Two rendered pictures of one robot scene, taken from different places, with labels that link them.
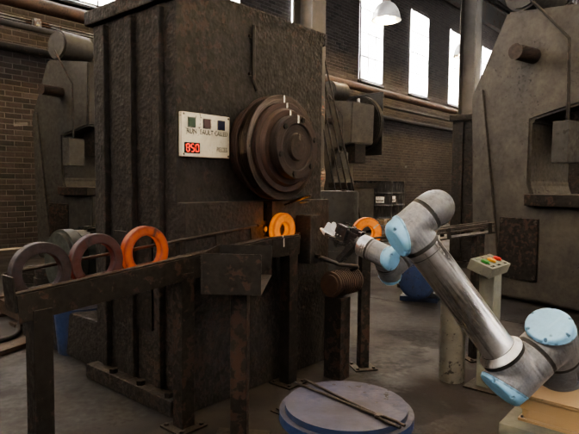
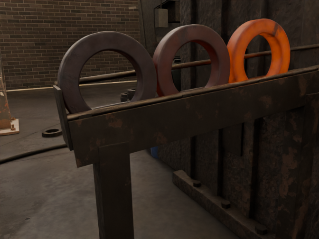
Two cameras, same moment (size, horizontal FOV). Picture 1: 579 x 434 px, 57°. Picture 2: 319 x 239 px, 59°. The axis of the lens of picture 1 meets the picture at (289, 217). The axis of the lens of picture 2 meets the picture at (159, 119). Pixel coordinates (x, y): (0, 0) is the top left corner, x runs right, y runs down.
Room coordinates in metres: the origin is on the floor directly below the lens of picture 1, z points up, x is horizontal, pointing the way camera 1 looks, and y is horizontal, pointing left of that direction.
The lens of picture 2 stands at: (1.18, 0.48, 0.73)
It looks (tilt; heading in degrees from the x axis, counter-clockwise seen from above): 14 degrees down; 23
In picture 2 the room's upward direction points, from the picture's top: 2 degrees counter-clockwise
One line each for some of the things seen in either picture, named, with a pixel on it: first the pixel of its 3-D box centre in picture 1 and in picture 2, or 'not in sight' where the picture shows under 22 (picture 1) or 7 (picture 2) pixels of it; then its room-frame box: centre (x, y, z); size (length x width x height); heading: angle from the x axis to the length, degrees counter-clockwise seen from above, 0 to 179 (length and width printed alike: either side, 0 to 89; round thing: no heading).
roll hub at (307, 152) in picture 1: (295, 146); not in sight; (2.39, -0.02, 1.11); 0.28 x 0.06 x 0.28; 139
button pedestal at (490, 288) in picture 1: (488, 322); not in sight; (2.49, -0.95, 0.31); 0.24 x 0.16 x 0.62; 139
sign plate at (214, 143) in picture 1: (205, 135); not in sight; (2.27, 0.36, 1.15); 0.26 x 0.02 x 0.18; 139
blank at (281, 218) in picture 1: (282, 229); not in sight; (2.48, 0.03, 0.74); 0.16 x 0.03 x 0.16; 140
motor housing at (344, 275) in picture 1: (341, 322); not in sight; (2.61, -0.27, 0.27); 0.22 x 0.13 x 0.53; 139
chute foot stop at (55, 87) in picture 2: (9, 294); (62, 116); (1.57, 0.83, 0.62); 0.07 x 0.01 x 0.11; 49
